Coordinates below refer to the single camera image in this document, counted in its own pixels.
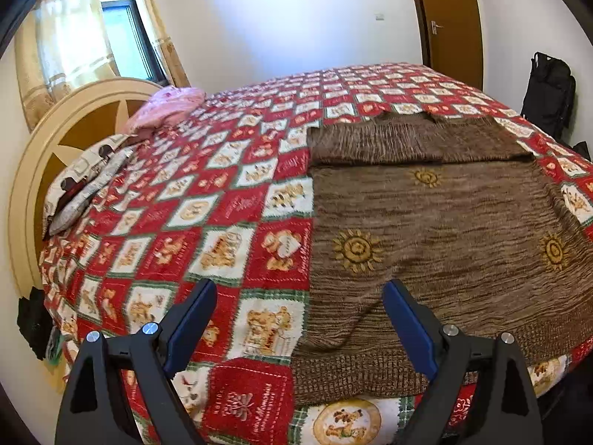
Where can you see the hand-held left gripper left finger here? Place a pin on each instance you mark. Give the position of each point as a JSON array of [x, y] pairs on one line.
[[192, 315]]

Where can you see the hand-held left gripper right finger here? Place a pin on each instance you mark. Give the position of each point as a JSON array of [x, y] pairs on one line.
[[407, 320]]

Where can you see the brown knitted sweater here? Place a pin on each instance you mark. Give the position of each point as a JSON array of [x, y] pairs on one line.
[[440, 241]]

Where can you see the red checkered printed blanket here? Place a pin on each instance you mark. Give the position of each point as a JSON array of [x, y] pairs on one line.
[[231, 204]]

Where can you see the grey patterned cushion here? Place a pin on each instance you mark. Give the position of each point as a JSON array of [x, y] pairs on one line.
[[85, 199]]

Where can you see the black cloth bag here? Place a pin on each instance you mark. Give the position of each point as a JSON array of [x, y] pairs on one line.
[[32, 324]]

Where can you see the white printed pillow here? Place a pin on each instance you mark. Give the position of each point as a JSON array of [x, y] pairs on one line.
[[67, 178]]

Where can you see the pink pillow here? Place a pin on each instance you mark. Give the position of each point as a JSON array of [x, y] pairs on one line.
[[162, 106]]

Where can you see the cream round headboard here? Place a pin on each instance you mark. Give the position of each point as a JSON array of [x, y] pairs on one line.
[[92, 97]]

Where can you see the black suitcase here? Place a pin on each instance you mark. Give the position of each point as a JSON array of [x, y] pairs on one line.
[[549, 92]]

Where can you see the window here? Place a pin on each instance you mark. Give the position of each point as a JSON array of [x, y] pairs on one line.
[[123, 32]]

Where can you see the yellow sheer curtain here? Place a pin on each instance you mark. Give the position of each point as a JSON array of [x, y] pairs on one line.
[[60, 32], [160, 23]]

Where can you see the brown wooden door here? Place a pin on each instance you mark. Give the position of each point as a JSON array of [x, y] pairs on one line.
[[449, 0]]

